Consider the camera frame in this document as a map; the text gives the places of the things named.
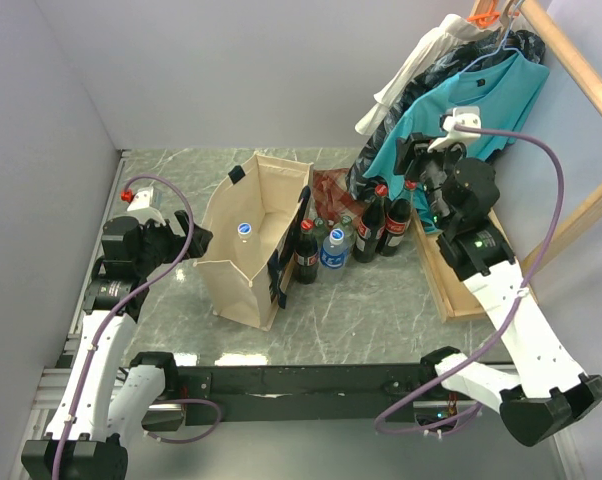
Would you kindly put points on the red plaid folded cloth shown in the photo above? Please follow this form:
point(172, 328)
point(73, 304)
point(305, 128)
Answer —
point(332, 199)

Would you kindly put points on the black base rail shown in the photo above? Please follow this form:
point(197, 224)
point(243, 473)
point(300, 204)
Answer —
point(292, 393)

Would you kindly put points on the wooden clothes rack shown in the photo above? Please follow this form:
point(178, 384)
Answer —
point(451, 295)

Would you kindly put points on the cola bottle red cap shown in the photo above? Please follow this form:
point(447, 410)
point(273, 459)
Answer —
point(306, 254)
point(397, 221)
point(371, 226)

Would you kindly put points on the turquoise t-shirt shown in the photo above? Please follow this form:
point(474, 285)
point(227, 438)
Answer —
point(504, 93)

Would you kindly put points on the beige canvas tote bag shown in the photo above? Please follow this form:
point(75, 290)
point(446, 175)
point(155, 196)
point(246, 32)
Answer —
point(273, 195)

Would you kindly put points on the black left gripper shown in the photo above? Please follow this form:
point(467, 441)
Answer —
point(177, 242)

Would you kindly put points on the clear green-capped glass bottle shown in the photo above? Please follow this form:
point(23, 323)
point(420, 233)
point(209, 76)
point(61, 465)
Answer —
point(321, 231)

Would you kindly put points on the white garment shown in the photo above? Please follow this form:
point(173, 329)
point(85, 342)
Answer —
point(452, 32)

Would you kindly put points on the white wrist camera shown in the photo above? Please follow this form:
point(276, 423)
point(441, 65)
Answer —
point(461, 126)
point(143, 205)

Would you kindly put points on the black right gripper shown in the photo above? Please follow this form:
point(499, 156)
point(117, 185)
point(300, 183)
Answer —
point(445, 154)

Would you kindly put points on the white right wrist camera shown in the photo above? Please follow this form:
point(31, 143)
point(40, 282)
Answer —
point(461, 126)

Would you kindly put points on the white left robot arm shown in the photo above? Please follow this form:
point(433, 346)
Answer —
point(90, 433)

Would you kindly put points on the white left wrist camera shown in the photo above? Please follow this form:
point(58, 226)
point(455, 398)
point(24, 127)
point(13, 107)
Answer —
point(143, 205)

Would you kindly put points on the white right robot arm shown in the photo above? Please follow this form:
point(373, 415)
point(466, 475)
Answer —
point(523, 372)

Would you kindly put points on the pocari bottle blue cap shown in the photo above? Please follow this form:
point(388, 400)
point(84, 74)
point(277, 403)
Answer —
point(333, 256)
point(248, 249)

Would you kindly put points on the light blue hanger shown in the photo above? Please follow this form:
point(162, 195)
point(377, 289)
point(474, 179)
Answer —
point(499, 45)

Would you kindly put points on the cola bottle red cap front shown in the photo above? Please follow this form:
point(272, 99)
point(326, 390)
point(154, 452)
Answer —
point(371, 226)

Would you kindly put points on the dark floral shirt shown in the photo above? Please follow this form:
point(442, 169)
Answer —
point(451, 63)

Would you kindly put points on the orange hanger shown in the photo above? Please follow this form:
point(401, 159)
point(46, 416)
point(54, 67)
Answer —
point(484, 13)

